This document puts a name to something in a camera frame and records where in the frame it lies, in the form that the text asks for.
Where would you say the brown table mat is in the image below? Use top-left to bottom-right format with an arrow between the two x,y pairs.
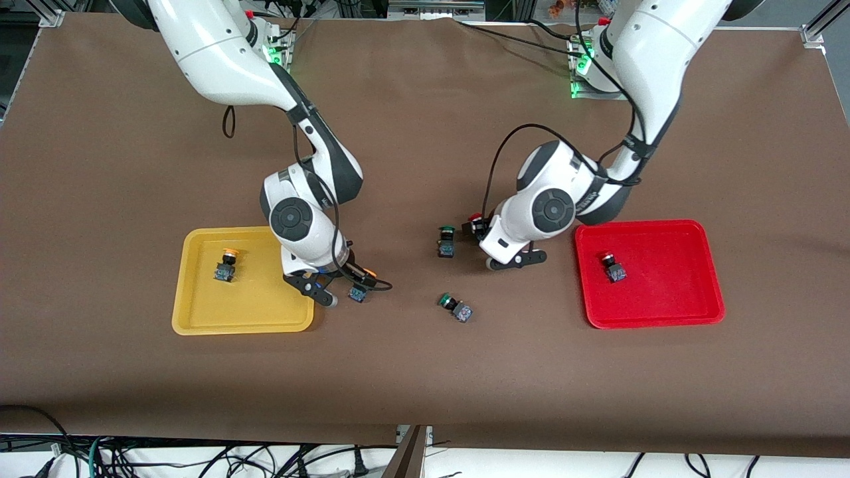
0,13 -> 850,459

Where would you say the thick black cable loop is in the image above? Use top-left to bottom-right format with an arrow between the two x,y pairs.
0,404 -> 74,469

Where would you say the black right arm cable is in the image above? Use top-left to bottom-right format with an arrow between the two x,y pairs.
222,104 -> 394,293

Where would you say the yellow push button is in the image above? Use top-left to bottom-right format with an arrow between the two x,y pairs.
213,248 -> 240,283
348,267 -> 379,304

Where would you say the green cable under table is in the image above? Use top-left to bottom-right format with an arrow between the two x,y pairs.
86,435 -> 106,478

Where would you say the aluminium frame profile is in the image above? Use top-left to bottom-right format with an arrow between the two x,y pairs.
19,0 -> 65,28
800,0 -> 850,48

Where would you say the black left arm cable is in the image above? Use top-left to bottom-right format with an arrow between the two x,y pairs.
481,0 -> 643,221

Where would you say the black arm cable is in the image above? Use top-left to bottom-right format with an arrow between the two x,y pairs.
481,0 -> 643,221
222,104 -> 394,293

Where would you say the yellow plastic tray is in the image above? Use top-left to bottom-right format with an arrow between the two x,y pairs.
171,225 -> 318,336

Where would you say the silver metal box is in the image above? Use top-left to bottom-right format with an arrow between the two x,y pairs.
388,0 -> 487,21

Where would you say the black cable on mat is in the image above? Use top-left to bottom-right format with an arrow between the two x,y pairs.
454,18 -> 586,51

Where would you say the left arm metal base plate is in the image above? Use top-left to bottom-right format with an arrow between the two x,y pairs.
568,35 -> 630,102

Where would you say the red plastic tray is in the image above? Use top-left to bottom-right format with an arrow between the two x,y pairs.
574,219 -> 726,330

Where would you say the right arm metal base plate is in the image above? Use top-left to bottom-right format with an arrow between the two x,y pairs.
260,25 -> 294,75

